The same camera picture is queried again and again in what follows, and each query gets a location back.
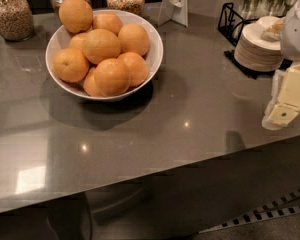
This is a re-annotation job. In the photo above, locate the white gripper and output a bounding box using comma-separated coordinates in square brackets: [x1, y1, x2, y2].
[262, 62, 300, 130]

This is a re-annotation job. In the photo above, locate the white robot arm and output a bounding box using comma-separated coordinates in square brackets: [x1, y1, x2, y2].
[262, 0, 300, 130]

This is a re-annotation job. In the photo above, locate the small hidden orange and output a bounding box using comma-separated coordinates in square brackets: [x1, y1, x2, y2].
[69, 33, 86, 50]

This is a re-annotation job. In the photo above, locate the white ceramic bowl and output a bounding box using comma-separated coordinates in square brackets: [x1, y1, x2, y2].
[45, 9, 164, 102]

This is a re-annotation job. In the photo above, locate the stack of white plates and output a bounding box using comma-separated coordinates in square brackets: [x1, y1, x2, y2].
[234, 16, 283, 72]

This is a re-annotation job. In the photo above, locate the bread piece on plates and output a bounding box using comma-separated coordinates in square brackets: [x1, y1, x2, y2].
[261, 18, 284, 42]

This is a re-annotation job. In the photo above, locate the black white striped floor strip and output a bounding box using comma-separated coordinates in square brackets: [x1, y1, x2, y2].
[203, 188, 300, 233]

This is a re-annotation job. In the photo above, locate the glass bottles group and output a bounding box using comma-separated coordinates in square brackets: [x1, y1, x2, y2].
[238, 0, 298, 19]

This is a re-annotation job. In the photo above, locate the white folded card stand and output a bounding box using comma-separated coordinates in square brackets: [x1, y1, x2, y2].
[157, 0, 189, 27]

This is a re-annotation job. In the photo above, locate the left glass cereal jar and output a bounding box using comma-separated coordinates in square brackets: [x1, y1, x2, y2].
[0, 0, 34, 41]

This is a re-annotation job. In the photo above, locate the black wire rack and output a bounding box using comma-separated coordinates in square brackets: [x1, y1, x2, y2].
[218, 3, 291, 79]

